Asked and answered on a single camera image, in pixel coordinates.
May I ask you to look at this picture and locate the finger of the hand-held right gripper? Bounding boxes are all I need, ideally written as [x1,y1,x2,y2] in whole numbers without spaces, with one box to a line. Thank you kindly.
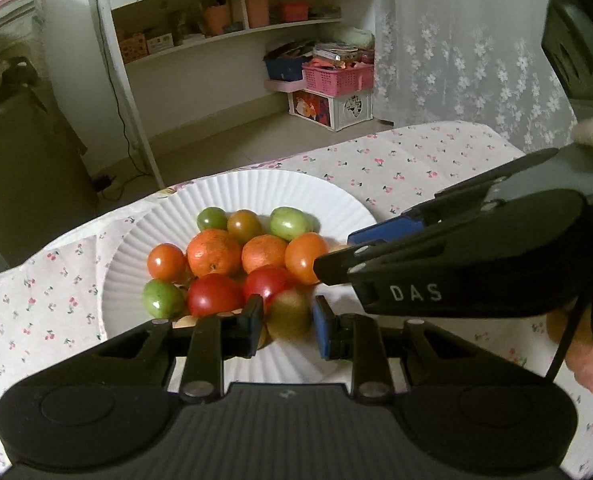
[347,149,562,247]
[315,210,492,286]

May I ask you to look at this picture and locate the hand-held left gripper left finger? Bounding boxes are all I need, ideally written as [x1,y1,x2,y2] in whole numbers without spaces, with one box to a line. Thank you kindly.
[91,295,267,401]

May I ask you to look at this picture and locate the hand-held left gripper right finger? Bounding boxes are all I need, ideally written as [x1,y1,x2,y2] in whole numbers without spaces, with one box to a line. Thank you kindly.
[312,296,482,401]

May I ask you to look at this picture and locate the red tomato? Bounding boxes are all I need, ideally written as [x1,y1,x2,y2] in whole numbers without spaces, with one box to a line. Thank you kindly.
[243,266,299,306]
[186,273,246,317]

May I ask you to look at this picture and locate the orange tomato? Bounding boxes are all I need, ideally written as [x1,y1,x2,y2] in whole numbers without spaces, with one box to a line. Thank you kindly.
[285,232,329,286]
[147,243,188,282]

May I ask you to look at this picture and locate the orange tangerine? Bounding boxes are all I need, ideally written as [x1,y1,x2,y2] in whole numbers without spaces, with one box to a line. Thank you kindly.
[186,229,243,277]
[241,234,290,275]

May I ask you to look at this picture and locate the green-orange tomato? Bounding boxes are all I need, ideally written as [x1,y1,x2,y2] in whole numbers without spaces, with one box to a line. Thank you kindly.
[226,209,266,244]

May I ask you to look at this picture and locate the white ribbed plate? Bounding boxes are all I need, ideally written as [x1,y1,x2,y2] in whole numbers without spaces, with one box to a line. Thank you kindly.
[101,170,377,396]

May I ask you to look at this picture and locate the dark green tomato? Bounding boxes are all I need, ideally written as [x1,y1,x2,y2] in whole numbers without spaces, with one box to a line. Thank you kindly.
[197,207,228,232]

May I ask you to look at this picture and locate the person's right hand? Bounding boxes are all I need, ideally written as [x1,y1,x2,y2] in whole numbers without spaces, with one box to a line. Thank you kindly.
[547,305,593,396]

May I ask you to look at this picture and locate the cherry print tablecloth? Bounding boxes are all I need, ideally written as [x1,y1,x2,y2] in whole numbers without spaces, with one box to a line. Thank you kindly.
[0,122,593,476]

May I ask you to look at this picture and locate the white plastic crate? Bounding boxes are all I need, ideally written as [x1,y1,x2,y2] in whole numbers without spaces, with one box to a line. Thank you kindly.
[289,89,374,132]

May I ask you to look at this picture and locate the pink plastic basket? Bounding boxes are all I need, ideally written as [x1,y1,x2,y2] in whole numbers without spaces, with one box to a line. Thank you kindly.
[302,57,375,97]

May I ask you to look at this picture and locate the white flower lace curtain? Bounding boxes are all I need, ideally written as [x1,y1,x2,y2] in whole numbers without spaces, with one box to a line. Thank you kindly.
[373,0,582,153]

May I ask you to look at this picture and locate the blue plastic basket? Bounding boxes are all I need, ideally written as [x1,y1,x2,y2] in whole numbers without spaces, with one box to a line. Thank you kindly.
[264,55,309,82]

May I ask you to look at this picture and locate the small orange basket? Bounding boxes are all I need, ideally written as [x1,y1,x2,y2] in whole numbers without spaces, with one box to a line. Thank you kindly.
[281,1,310,22]

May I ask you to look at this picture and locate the peach cup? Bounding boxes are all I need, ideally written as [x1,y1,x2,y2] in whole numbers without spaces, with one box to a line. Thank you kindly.
[244,0,270,28]

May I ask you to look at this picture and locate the orange flower pot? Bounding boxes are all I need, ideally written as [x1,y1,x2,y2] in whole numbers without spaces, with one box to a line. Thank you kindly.
[201,2,233,36]

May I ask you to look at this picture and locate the grey sofa armrest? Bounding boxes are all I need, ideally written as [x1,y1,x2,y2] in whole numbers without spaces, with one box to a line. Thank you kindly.
[0,85,100,286]

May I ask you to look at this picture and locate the small orange box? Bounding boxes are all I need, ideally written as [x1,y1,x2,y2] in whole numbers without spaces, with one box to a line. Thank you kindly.
[118,34,150,59]

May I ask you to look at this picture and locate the black power cable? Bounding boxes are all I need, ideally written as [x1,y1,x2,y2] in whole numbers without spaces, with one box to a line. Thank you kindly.
[96,10,160,188]

